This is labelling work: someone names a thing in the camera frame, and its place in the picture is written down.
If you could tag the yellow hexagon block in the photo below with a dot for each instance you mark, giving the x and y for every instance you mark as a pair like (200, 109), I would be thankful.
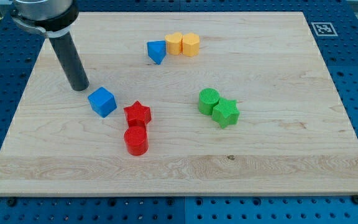
(190, 44)

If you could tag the red cylinder block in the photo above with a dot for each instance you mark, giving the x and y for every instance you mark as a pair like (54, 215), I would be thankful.
(136, 140)

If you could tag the yellow heart block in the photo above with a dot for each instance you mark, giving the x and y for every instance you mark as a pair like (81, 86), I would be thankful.
(174, 43)

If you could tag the wooden board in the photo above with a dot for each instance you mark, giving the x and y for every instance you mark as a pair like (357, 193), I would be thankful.
(293, 135)

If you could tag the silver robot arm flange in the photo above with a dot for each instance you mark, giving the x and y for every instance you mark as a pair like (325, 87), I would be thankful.
(48, 18)

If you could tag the red star block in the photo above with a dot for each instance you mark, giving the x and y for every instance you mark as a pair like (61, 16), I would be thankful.
(138, 114)

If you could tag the white fiducial marker tag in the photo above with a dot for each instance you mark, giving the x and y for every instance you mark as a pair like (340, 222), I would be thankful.
(324, 29)

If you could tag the green cylinder block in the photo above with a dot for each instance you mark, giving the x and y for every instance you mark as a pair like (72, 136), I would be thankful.
(208, 99)

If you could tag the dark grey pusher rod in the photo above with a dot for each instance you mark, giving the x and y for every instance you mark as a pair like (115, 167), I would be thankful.
(70, 61)

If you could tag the green star block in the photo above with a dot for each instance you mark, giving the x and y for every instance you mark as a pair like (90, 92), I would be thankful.
(225, 113)

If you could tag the blue triangle block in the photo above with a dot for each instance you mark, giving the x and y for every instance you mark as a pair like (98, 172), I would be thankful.
(156, 51)

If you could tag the blue cube block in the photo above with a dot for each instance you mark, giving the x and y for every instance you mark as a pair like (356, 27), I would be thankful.
(102, 102)

